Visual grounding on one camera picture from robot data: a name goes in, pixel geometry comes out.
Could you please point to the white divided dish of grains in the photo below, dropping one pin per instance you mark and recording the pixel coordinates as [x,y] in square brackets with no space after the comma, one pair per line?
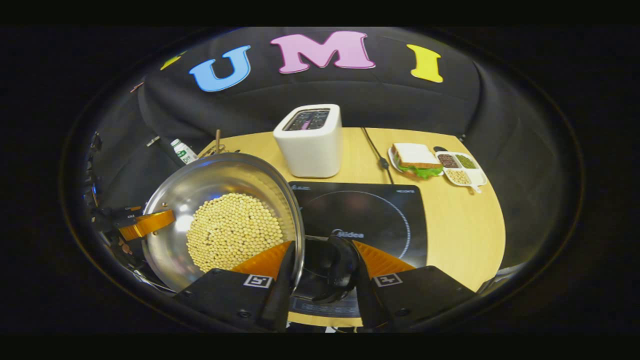
[462,170]

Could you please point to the white sandwich plate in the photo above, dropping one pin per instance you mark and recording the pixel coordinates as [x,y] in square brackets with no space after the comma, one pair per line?
[395,164]

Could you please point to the brown cloth clip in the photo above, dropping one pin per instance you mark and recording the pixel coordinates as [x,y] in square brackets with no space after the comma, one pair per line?
[136,87]

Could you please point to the silver cloth clip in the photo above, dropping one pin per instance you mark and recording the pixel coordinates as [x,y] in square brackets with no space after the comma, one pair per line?
[152,141]

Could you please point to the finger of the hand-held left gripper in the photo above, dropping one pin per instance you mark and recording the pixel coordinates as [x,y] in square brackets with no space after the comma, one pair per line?
[150,223]

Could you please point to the white drink bottle green label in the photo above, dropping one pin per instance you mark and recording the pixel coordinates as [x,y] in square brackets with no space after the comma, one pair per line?
[184,151]

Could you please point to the pile of yellow soybeans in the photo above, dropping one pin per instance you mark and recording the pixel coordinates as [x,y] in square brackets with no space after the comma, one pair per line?
[235,232]

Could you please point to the wooden stick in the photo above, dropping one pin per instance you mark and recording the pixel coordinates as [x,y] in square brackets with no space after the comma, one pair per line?
[218,137]

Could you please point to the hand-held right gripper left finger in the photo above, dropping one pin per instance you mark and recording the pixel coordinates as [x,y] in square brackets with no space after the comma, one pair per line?
[280,305]

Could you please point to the black induction cooktop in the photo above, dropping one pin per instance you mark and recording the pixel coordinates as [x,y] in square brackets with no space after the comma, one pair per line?
[370,210]

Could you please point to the white toaster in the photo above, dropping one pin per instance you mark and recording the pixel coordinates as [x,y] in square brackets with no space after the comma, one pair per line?
[310,150]

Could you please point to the sandwich with lettuce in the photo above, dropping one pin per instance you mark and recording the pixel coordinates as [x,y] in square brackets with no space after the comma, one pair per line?
[416,160]

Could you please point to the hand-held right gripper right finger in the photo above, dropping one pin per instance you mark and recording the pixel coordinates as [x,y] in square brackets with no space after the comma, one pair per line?
[365,305]

